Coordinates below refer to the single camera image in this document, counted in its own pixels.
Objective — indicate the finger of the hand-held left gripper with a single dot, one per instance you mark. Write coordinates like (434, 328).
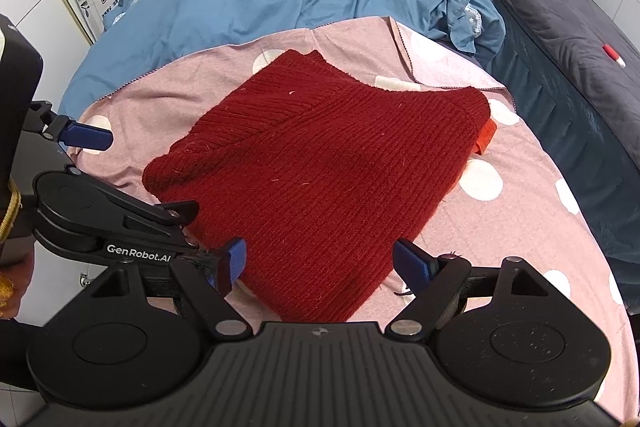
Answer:
(87, 137)
(170, 214)

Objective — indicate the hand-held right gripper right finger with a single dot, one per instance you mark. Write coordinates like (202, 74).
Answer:
(412, 264)

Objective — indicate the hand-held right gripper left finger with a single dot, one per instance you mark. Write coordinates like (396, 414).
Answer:
(232, 259)

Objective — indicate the red knit sweater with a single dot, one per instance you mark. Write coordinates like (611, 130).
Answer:
(325, 187)

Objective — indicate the person's left forearm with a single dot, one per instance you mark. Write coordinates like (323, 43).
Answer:
(17, 287)

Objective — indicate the orange garment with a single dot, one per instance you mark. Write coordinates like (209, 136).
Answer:
(486, 137)

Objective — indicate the massage bed with blue skirt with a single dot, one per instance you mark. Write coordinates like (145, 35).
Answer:
(575, 32)

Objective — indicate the small red white tube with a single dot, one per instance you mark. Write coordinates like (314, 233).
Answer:
(614, 56)

